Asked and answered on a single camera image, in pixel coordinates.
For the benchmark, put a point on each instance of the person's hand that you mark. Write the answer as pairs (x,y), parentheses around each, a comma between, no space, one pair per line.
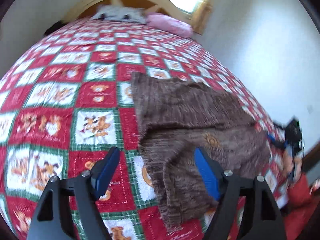
(292,165)

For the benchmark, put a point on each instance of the dark object beside bed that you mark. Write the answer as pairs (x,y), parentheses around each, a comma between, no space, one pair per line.
(56,26)

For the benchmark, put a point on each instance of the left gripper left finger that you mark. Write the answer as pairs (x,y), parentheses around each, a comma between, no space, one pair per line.
(52,218)

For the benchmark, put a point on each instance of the red patchwork bedspread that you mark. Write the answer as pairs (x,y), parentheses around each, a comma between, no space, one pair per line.
(67,99)

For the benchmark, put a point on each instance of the grey patterned pillow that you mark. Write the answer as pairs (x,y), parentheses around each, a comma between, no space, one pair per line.
(121,14)

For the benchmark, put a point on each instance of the brown knitted sweater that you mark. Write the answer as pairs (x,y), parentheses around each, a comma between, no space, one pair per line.
(174,117)

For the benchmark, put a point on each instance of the pink pillow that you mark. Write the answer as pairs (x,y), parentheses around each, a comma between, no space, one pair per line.
(169,24)

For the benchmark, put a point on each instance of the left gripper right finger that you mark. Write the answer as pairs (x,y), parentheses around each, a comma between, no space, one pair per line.
(261,217)

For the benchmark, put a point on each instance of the red clothing of person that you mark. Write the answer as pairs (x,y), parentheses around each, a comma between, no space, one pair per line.
(302,221)

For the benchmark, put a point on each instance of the yellow curtain right panel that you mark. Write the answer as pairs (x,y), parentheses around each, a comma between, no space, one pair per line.
(200,16)

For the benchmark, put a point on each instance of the cream wooden headboard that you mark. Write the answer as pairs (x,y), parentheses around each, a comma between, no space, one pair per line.
(86,8)

